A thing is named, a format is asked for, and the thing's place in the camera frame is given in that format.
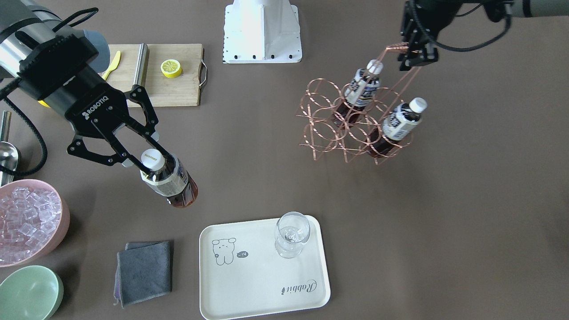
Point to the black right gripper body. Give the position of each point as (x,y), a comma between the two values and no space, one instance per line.
(76,97)

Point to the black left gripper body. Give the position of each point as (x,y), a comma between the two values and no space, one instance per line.
(418,32)

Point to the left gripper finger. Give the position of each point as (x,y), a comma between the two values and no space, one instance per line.
(405,59)
(428,54)

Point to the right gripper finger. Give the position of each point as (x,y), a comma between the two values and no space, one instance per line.
(155,153)
(121,154)

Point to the tea bottle white cap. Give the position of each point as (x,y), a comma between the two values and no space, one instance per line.
(168,178)

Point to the copper wire bottle basket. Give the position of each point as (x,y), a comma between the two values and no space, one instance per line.
(333,124)

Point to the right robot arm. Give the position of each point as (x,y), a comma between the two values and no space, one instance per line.
(24,25)

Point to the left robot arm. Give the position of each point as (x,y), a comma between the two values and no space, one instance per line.
(525,9)

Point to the yellow lemon lower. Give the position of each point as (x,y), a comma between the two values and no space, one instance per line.
(43,103)

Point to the steel cylinder muddler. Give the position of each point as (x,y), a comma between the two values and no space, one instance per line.
(141,65)

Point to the yellow plastic knife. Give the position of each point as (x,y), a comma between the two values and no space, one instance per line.
(112,66)

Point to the wooden cutting board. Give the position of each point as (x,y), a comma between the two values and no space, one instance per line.
(182,91)

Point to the half lemon slice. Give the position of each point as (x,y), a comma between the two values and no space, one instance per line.
(171,68)

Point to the steel ice scoop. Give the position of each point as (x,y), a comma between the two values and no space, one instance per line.
(9,154)

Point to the pink bowl with ice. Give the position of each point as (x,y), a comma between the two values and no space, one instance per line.
(34,220)

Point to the grey folded cloth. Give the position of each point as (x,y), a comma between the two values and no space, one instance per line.
(143,272)

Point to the green bowl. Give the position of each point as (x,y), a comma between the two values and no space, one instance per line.
(31,293)

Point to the cream rabbit tray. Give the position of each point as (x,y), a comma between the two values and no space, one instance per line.
(242,275)

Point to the clear wine glass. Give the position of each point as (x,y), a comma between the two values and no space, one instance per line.
(293,231)

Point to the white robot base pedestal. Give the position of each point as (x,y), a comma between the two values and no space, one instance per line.
(261,32)

